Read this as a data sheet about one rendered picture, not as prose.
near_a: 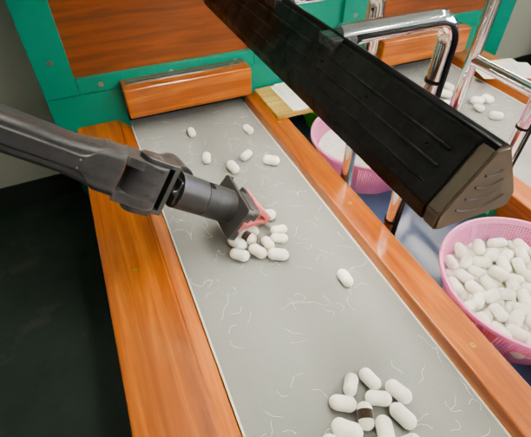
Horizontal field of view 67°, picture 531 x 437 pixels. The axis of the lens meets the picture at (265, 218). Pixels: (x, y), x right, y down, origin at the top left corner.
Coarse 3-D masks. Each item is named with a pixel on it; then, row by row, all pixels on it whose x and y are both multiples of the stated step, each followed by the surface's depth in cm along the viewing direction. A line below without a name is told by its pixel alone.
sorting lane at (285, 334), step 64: (256, 128) 99; (256, 192) 81; (192, 256) 69; (320, 256) 69; (256, 320) 60; (320, 320) 60; (384, 320) 60; (256, 384) 54; (320, 384) 54; (384, 384) 54; (448, 384) 54
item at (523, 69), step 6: (498, 60) 121; (504, 60) 121; (510, 60) 121; (504, 66) 117; (510, 66) 117; (516, 66) 117; (522, 66) 117; (528, 66) 117; (480, 72) 115; (516, 72) 115; (522, 72) 115; (528, 72) 115; (486, 78) 112; (492, 78) 112
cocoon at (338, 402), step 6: (336, 396) 51; (342, 396) 51; (348, 396) 51; (330, 402) 51; (336, 402) 50; (342, 402) 50; (348, 402) 50; (354, 402) 50; (336, 408) 50; (342, 408) 50; (348, 408) 50; (354, 408) 50
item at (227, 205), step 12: (228, 180) 69; (216, 192) 62; (228, 192) 65; (240, 192) 66; (216, 204) 62; (228, 204) 64; (240, 204) 65; (204, 216) 64; (216, 216) 64; (228, 216) 65; (240, 216) 64; (252, 216) 64; (228, 228) 66
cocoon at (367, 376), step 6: (360, 372) 53; (366, 372) 53; (372, 372) 53; (360, 378) 53; (366, 378) 52; (372, 378) 52; (378, 378) 53; (366, 384) 53; (372, 384) 52; (378, 384) 52
